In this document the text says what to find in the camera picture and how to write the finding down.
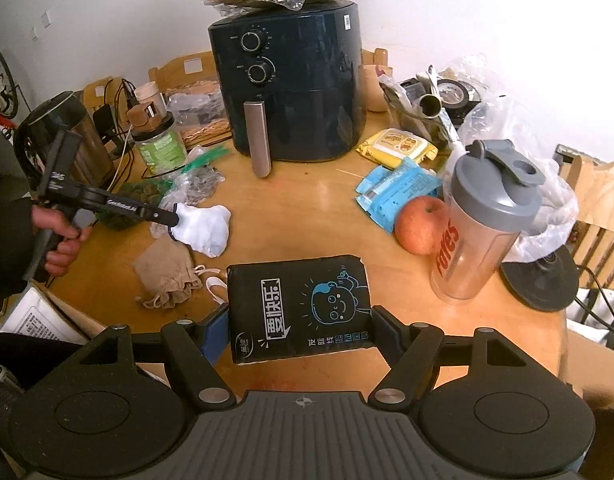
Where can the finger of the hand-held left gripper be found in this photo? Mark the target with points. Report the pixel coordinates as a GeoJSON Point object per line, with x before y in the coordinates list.
{"type": "Point", "coordinates": [162, 215]}

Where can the bicycle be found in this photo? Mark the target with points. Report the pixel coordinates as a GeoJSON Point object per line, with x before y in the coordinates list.
{"type": "Point", "coordinates": [7, 95]}

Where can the clear snack bag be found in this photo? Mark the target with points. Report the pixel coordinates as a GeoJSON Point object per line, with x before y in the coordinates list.
{"type": "Point", "coordinates": [202, 127]}

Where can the white printed paper sheet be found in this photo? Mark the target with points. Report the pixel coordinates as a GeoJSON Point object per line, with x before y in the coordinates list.
{"type": "Point", "coordinates": [37, 315]}

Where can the red apple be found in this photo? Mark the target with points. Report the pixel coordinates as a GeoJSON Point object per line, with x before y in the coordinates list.
{"type": "Point", "coordinates": [419, 227]}

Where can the dark blue air fryer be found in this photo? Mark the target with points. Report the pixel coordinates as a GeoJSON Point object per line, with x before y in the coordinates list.
{"type": "Point", "coordinates": [297, 110]}

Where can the person's left forearm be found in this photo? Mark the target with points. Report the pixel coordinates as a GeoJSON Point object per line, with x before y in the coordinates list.
{"type": "Point", "coordinates": [7, 245]}

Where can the green label jar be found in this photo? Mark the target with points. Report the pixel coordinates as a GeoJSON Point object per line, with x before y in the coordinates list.
{"type": "Point", "coordinates": [159, 152]}

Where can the green plastic ties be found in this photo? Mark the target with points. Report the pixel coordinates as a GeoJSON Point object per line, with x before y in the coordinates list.
{"type": "Point", "coordinates": [207, 157]}

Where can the clear shaker bottle grey lid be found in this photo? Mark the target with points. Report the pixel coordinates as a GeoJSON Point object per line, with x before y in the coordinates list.
{"type": "Point", "coordinates": [467, 250]}

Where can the large clear plastic bag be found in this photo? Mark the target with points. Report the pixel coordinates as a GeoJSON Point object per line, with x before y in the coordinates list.
{"type": "Point", "coordinates": [552, 200]}

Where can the yellow wet wipes pack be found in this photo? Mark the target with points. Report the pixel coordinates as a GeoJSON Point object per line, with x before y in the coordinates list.
{"type": "Point", "coordinates": [397, 147]}

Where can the black packet with blue print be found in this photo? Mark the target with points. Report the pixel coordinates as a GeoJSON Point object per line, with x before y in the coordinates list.
{"type": "Point", "coordinates": [297, 305]}

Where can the black tape roll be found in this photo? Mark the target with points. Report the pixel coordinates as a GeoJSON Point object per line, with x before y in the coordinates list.
{"type": "Point", "coordinates": [454, 92]}

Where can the black power adapter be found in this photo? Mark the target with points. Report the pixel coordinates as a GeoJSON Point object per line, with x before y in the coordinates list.
{"type": "Point", "coordinates": [104, 120]}

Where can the crumpled clear plastic bag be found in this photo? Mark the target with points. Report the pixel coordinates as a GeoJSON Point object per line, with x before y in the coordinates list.
{"type": "Point", "coordinates": [199, 185]}

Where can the person's left hand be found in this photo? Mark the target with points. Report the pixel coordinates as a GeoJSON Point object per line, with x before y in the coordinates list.
{"type": "Point", "coordinates": [67, 250]}

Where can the tan burlap pouch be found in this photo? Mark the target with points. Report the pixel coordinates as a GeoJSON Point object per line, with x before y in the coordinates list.
{"type": "Point", "coordinates": [162, 270]}

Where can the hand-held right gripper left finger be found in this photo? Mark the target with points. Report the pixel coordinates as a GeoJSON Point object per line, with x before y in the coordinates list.
{"type": "Point", "coordinates": [214, 330]}

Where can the white sock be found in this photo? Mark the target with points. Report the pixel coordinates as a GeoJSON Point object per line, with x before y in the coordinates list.
{"type": "Point", "coordinates": [207, 230]}

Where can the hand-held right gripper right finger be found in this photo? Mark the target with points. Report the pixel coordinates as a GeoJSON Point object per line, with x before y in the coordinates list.
{"type": "Point", "coordinates": [382, 330]}

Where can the black kettle base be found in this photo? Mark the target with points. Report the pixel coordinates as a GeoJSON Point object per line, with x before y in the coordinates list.
{"type": "Point", "coordinates": [542, 285]}

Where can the white paper shopping bag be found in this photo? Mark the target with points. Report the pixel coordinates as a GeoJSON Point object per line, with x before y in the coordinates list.
{"type": "Point", "coordinates": [604, 305]}

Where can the metal tube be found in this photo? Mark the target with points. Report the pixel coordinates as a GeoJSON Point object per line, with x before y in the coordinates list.
{"type": "Point", "coordinates": [431, 105]}

